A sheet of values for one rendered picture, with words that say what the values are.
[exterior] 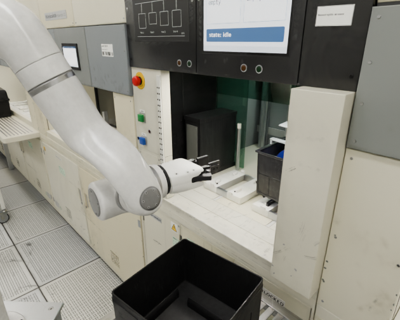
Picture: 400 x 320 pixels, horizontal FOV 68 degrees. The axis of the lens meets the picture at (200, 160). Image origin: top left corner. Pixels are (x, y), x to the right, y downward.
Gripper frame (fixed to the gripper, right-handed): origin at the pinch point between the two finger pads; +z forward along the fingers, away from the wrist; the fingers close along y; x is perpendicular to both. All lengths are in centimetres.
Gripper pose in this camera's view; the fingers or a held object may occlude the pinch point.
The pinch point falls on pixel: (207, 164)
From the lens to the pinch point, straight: 80.5
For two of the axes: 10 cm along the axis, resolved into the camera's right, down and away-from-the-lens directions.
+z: 7.6, -2.4, 6.0
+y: 6.5, 2.8, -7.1
